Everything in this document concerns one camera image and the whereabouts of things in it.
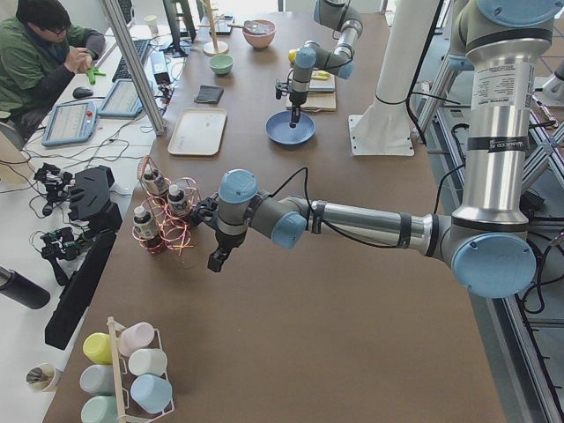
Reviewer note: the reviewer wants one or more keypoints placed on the wooden cup tree stand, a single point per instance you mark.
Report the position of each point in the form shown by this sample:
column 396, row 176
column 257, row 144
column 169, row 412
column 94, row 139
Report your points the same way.
column 215, row 46

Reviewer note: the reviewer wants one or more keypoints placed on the white cup rack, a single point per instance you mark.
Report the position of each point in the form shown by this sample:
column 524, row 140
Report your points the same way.
column 127, row 409

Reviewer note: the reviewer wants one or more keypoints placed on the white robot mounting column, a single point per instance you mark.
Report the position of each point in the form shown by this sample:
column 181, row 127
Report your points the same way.
column 385, row 127

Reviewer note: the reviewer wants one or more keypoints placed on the blue cup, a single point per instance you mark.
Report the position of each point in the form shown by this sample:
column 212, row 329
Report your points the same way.
column 152, row 393

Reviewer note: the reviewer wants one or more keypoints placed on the mint cup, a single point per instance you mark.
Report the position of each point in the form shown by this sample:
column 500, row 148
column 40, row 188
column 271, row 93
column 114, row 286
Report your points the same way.
column 99, row 409

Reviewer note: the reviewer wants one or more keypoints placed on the dark drink bottle front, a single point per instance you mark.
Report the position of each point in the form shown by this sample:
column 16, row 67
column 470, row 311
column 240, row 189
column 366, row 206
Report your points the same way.
column 147, row 229

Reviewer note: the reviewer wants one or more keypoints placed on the teach pendant near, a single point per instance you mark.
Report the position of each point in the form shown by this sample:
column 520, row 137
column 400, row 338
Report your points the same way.
column 70, row 123

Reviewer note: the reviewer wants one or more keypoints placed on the blue round plate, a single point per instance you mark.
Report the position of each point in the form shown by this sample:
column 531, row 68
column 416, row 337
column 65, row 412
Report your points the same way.
column 280, row 131

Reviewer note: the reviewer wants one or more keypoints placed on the copper wire bottle rack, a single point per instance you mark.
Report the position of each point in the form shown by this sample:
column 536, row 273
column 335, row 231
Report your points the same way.
column 161, row 220

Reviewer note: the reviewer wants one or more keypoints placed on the black computer mouse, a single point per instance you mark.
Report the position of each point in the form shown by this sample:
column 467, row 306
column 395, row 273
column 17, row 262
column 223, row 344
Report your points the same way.
column 82, row 92

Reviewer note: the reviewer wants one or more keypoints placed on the black monitor bar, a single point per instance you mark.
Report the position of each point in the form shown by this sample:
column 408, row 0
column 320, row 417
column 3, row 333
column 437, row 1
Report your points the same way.
column 78, row 293

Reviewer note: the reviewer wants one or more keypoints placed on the yellow cup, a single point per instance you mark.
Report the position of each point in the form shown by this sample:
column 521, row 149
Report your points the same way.
column 97, row 348

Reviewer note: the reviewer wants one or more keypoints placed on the dark drink bottle middle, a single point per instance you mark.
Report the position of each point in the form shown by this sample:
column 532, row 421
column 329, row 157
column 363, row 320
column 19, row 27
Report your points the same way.
column 179, row 200

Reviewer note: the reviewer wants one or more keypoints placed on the white paper cup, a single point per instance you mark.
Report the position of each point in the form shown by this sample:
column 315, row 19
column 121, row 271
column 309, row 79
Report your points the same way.
column 152, row 22

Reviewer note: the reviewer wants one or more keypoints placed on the grey folded cloth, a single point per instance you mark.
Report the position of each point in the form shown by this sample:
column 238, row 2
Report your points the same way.
column 209, row 94

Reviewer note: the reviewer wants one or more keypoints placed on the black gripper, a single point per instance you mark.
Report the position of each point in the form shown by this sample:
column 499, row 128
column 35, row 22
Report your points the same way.
column 296, row 100
column 225, row 241

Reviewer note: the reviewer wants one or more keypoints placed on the pink cup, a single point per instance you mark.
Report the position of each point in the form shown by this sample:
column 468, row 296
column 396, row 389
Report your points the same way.
column 138, row 336

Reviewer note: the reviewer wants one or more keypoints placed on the yellow lemon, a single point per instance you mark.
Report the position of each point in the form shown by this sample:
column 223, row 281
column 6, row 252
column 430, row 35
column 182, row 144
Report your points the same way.
column 291, row 55

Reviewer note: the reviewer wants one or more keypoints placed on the wooden cutting board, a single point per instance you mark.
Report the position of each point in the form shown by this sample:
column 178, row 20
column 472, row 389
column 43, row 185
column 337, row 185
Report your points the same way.
column 321, row 95

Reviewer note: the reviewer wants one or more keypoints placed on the teach pendant far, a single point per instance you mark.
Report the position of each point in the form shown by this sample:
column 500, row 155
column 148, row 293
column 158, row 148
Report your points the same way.
column 122, row 101

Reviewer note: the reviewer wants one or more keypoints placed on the teach pendant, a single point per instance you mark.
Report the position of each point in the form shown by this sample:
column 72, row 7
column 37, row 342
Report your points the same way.
column 122, row 101
column 70, row 123

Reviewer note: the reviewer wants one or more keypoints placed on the mint green bowl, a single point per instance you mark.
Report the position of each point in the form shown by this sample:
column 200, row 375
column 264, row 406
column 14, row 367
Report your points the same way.
column 221, row 64

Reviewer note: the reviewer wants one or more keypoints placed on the grey cup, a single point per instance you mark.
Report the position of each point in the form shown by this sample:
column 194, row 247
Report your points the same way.
column 98, row 380

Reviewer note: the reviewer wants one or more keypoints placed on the dark drink bottle back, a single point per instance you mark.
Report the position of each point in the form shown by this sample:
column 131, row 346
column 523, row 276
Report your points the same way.
column 154, row 182

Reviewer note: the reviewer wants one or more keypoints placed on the person in green jacket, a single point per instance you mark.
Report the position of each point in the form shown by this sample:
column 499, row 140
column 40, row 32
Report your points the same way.
column 41, row 52

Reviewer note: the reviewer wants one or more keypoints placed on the paper cup with utensils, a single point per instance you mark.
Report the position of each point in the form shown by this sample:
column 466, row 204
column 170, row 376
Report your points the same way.
column 43, row 378

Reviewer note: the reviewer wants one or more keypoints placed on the pink bowl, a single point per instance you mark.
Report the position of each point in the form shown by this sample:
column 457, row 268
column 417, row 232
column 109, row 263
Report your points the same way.
column 262, row 40

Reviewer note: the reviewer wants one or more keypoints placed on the aluminium frame post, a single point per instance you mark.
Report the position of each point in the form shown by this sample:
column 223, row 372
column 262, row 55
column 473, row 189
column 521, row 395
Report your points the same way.
column 136, row 69

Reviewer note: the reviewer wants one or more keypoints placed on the cream rectangular tray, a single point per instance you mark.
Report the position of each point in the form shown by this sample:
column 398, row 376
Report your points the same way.
column 198, row 132

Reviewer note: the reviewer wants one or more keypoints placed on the dark drink bottle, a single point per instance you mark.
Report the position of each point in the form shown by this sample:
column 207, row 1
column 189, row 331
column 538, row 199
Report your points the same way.
column 179, row 200
column 154, row 182
column 147, row 229

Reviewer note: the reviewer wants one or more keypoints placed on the black flask bottle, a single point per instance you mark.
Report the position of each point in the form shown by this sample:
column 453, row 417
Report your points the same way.
column 22, row 290

